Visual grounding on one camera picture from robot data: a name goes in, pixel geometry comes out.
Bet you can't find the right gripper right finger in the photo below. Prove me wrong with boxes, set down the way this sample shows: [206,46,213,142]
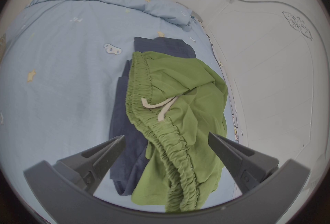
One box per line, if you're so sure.
[208,132,279,196]

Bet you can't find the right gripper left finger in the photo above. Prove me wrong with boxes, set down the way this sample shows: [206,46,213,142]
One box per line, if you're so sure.
[53,135,126,194]

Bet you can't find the green shorts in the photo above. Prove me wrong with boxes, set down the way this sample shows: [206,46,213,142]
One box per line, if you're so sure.
[125,51,228,212]

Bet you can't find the dark blue garment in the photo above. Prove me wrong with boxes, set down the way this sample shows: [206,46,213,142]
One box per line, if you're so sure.
[109,37,196,196]

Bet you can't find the bed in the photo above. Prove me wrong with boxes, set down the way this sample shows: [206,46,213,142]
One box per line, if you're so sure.
[0,0,329,213]

